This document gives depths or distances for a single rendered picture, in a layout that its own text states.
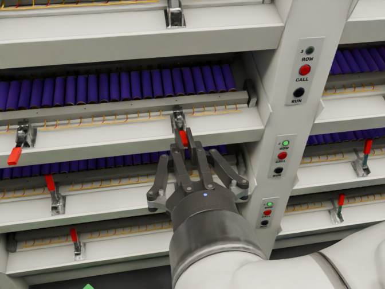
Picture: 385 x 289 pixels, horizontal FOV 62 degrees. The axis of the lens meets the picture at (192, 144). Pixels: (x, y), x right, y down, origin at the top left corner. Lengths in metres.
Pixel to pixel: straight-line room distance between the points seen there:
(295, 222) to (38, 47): 0.76
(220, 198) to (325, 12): 0.32
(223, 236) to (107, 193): 0.49
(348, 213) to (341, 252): 0.77
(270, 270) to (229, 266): 0.03
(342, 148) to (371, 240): 0.61
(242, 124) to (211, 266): 0.38
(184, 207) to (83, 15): 0.32
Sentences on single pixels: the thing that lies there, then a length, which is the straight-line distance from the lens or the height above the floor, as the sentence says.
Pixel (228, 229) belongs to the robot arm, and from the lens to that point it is 0.30.
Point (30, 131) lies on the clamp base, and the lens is 0.62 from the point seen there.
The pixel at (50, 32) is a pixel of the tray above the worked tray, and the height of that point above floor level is 0.74.
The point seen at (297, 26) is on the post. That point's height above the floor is 0.73.
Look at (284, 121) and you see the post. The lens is 0.62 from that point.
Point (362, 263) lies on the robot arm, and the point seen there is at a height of 0.72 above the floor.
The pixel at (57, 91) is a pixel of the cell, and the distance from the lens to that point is 0.65.
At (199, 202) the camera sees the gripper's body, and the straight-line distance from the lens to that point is 0.33.
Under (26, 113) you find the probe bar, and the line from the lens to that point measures 0.63.
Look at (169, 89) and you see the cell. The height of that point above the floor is 0.58.
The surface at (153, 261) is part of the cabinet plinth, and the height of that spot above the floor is 0.03.
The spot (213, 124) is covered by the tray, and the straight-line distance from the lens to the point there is 0.60.
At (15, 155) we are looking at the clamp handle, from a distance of 0.57.
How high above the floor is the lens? 0.91
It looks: 42 degrees down
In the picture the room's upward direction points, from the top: straight up
